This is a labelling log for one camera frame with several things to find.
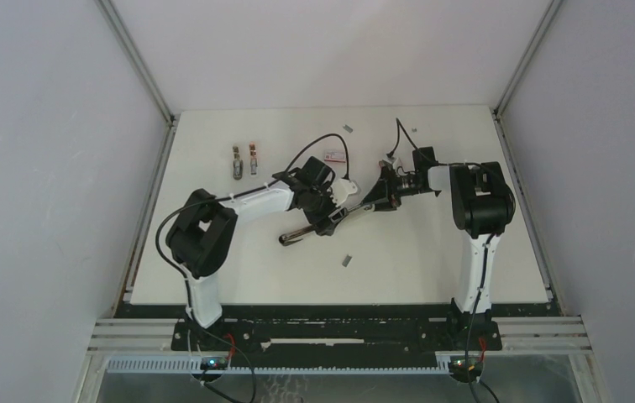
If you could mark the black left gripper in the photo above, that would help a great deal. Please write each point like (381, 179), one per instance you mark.
(315, 220)

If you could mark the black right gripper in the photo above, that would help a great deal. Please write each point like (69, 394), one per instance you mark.
(385, 196)

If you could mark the black and grey large stapler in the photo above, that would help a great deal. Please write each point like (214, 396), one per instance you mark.
(325, 226)

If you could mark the beige small stapler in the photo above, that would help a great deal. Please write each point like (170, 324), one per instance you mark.
(238, 164)

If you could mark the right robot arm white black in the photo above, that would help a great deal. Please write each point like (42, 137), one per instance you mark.
(482, 204)

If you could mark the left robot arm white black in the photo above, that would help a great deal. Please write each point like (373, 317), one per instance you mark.
(195, 239)

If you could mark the red white staple box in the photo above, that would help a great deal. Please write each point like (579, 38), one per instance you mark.
(335, 156)

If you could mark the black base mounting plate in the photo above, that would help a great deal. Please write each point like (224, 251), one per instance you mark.
(206, 341)

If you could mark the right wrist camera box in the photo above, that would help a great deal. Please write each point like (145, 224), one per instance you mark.
(394, 163)

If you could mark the aluminium front rail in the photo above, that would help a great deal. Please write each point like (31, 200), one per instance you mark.
(513, 335)

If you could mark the right aluminium frame post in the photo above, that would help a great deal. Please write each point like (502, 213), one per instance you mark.
(544, 25)

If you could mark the white cable duct strip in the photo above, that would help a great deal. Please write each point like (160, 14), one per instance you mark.
(211, 365)

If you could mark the aluminium frame corner post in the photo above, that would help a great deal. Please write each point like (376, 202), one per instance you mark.
(111, 14)

